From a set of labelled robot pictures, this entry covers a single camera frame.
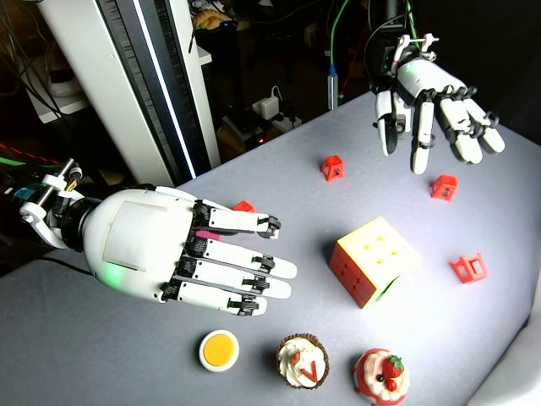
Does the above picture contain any black box with red light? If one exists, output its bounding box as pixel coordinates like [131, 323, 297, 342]
[221, 113, 267, 151]

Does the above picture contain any white column with black strips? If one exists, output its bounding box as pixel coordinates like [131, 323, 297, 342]
[36, 0, 221, 187]

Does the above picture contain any yellow button with white rim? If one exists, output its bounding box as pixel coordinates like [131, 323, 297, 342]
[198, 329, 241, 373]

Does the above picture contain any toy cupcake in brown cup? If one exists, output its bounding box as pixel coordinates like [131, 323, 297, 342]
[276, 332, 331, 390]

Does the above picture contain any white power adapter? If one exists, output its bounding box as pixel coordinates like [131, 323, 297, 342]
[252, 97, 276, 120]

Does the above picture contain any toy strawberry cake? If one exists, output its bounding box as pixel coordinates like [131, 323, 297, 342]
[352, 348, 411, 406]

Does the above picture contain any grey table cloth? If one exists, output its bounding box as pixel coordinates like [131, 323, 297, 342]
[0, 91, 541, 406]

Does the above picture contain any white power strip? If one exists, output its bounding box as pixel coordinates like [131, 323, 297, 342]
[270, 114, 303, 131]

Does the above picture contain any white padded barrier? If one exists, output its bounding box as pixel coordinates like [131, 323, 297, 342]
[464, 319, 541, 406]

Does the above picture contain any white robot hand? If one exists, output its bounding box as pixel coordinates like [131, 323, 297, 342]
[81, 184, 298, 318]
[374, 58, 507, 175]

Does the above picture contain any yellow-topped puzzle cube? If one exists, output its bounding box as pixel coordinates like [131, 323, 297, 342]
[328, 216, 424, 310]

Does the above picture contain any toy bread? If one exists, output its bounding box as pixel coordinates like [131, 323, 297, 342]
[192, 8, 232, 30]

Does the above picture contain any green cable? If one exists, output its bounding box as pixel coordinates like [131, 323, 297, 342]
[331, 0, 352, 77]

